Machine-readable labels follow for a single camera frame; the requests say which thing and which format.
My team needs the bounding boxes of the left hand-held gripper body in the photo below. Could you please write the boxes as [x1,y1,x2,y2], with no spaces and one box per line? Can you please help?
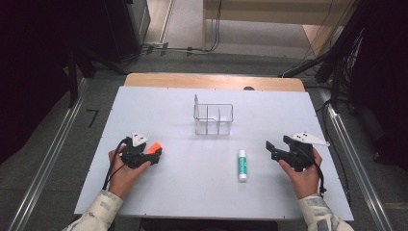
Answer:
[120,131,149,169]

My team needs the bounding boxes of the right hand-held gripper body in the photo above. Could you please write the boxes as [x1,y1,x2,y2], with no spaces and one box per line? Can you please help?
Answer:
[282,131,331,173]

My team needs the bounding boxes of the orange highlighter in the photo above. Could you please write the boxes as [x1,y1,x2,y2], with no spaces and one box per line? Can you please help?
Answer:
[145,141,164,155]

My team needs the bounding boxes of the clear plastic organizer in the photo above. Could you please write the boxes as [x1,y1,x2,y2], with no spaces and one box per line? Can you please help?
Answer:
[192,102,235,136]

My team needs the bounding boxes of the person's left hand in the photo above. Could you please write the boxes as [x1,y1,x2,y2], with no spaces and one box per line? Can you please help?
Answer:
[108,148,152,200]

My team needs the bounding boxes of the person's right hand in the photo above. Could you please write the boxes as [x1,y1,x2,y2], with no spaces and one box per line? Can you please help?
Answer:
[277,148,323,200]

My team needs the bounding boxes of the green and white glue stick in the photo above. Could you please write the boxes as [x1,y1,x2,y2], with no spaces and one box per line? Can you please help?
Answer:
[237,149,248,183]

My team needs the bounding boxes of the white board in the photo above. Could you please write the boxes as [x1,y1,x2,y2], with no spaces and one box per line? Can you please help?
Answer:
[73,85,355,222]

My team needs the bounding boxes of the wooden table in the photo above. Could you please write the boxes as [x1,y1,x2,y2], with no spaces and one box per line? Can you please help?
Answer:
[123,72,306,92]

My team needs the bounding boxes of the person's dark clothing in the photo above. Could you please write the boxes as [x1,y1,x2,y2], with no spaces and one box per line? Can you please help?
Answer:
[140,218,279,231]

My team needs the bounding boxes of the dark cabinet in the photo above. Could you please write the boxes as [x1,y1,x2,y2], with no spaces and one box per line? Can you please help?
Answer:
[101,0,152,64]

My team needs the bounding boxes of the light wooden desk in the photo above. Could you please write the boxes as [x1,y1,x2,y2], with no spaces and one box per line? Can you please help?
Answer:
[201,0,358,52]

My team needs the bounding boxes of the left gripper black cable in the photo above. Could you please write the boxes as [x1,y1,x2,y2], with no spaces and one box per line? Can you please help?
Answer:
[101,137,129,192]

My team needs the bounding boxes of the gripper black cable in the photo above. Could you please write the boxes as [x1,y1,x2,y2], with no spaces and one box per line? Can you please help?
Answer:
[101,137,129,192]
[303,149,328,195]

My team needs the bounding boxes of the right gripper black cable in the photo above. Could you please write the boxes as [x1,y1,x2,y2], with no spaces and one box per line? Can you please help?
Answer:
[303,149,328,195]

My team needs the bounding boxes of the metal floor rail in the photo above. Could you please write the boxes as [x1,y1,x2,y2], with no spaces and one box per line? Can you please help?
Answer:
[7,77,89,231]
[318,87,395,231]

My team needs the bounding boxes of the black metal stand with cables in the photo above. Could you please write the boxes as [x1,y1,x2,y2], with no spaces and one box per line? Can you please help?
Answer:
[278,18,367,114]

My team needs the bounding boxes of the black floor cables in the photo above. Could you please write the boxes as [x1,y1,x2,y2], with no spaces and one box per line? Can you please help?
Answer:
[123,0,224,62]

